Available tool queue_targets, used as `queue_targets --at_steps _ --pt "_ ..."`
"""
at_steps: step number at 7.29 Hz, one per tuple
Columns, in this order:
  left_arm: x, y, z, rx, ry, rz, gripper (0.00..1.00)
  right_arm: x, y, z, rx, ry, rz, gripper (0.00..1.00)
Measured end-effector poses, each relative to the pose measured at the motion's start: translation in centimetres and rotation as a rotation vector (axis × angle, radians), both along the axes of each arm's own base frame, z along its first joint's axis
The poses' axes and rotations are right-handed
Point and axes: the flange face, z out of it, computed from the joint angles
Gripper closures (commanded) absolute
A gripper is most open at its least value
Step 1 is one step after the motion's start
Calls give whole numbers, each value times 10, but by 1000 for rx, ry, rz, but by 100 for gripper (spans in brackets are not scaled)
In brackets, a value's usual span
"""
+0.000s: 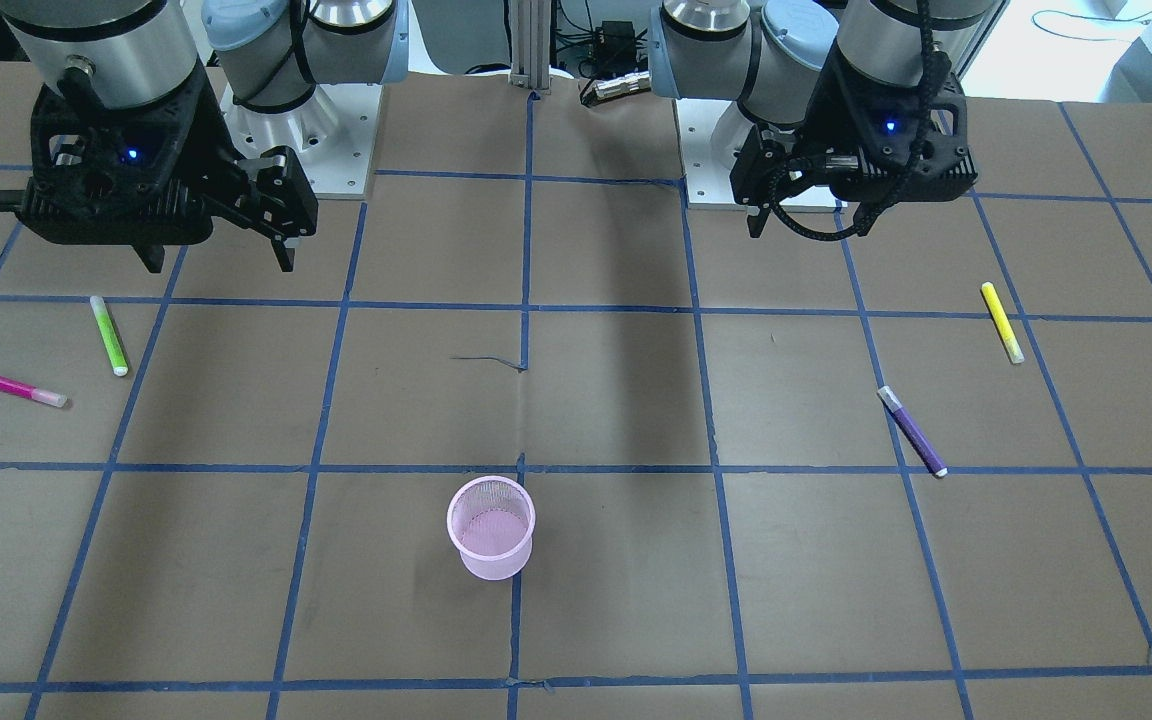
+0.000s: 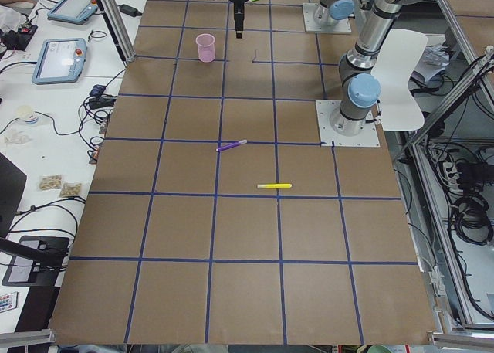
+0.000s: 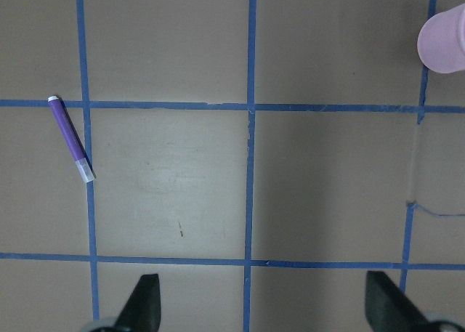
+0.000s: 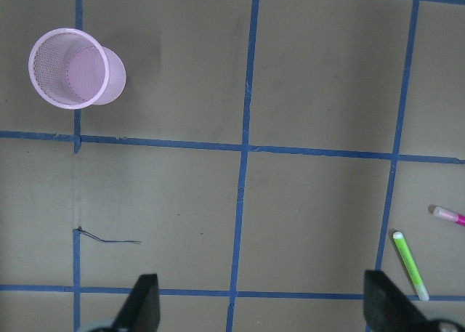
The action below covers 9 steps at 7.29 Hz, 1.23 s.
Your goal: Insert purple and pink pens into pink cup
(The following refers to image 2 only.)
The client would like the purple pen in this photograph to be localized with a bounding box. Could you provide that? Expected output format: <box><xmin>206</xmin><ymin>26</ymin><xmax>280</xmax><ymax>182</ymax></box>
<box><xmin>215</xmin><ymin>140</ymin><xmax>248</xmax><ymax>153</ymax></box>

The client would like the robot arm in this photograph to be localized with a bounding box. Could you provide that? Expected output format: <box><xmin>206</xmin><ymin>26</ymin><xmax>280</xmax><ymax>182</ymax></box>
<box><xmin>313</xmin><ymin>0</ymin><xmax>354</xmax><ymax>27</ymax></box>
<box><xmin>330</xmin><ymin>0</ymin><xmax>422</xmax><ymax>136</ymax></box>

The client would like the pink mesh cup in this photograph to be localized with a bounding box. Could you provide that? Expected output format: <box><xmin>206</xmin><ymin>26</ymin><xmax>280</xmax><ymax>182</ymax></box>
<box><xmin>195</xmin><ymin>33</ymin><xmax>215</xmax><ymax>63</ymax></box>

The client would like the paper cup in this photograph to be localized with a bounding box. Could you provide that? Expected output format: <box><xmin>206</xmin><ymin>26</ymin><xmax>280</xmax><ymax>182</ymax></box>
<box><xmin>16</xmin><ymin>105</ymin><xmax>39</xmax><ymax>125</ymax></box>

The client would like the black power adapter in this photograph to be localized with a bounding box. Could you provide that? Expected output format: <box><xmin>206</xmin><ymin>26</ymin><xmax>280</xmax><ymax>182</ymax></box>
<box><xmin>118</xmin><ymin>4</ymin><xmax>142</xmax><ymax>17</ymax></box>

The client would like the far teach pendant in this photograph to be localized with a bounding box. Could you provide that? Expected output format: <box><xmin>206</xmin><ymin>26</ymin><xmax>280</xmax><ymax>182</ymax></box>
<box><xmin>47</xmin><ymin>0</ymin><xmax>98</xmax><ymax>25</ymax></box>

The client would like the teach pendant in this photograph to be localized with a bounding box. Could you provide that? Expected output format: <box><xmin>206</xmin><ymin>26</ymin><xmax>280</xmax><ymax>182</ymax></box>
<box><xmin>32</xmin><ymin>38</ymin><xmax>87</xmax><ymax>85</ymax></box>
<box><xmin>47</xmin><ymin>0</ymin><xmax>98</xmax><ymax>25</ymax></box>

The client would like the yellow pen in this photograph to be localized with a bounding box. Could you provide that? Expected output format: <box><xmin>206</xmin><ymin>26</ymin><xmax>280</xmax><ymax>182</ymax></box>
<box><xmin>256</xmin><ymin>183</ymin><xmax>293</xmax><ymax>189</ymax></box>

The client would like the near teach pendant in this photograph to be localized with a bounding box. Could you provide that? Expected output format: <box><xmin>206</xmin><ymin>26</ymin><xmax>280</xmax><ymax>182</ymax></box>
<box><xmin>32</xmin><ymin>38</ymin><xmax>87</xmax><ymax>85</ymax></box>

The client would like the white chair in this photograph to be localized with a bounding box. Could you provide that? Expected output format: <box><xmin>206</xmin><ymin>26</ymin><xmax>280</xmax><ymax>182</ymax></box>
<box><xmin>371</xmin><ymin>29</ymin><xmax>428</xmax><ymax>131</ymax></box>

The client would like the snack bag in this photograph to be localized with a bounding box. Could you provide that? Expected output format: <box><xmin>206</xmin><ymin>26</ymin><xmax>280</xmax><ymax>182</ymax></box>
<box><xmin>38</xmin><ymin>175</ymin><xmax>63</xmax><ymax>191</ymax></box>
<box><xmin>59</xmin><ymin>182</ymin><xmax>83</xmax><ymax>198</ymax></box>

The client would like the black stand base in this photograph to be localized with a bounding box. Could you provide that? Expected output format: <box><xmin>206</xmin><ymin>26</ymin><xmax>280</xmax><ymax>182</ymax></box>
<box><xmin>1</xmin><ymin>236</ymin><xmax>69</xmax><ymax>287</ymax></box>

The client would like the remote control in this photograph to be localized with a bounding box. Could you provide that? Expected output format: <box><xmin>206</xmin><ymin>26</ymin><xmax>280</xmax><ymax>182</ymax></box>
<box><xmin>0</xmin><ymin>291</ymin><xmax>19</xmax><ymax>313</ymax></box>

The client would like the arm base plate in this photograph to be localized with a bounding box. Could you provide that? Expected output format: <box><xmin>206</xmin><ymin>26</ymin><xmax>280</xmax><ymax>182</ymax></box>
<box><xmin>302</xmin><ymin>3</ymin><xmax>354</xmax><ymax>35</ymax></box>
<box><xmin>316</xmin><ymin>100</ymin><xmax>381</xmax><ymax>148</ymax></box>

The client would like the aluminium frame post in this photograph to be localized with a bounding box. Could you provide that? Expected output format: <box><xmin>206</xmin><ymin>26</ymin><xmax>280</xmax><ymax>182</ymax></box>
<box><xmin>96</xmin><ymin>0</ymin><xmax>135</xmax><ymax>63</ymax></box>

